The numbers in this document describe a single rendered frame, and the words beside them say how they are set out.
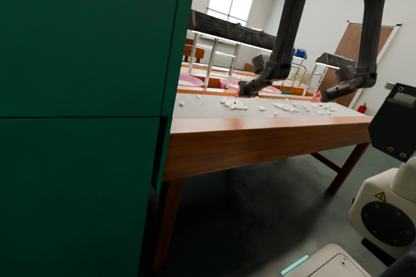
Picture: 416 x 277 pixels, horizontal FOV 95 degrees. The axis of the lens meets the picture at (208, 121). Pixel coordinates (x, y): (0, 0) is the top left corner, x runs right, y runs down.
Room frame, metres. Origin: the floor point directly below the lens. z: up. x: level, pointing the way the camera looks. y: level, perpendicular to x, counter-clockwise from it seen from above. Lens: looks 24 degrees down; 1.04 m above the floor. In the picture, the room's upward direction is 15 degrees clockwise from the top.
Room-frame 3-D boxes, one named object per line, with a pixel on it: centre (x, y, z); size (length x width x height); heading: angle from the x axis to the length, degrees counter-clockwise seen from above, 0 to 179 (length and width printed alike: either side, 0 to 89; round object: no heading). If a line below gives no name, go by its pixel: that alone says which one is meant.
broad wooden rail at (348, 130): (1.03, -0.59, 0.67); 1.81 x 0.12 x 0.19; 125
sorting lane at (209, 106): (1.20, -0.47, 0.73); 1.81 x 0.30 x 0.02; 125
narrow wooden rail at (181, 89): (1.35, -0.37, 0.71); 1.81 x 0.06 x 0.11; 125
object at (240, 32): (1.00, -0.08, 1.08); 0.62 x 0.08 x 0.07; 125
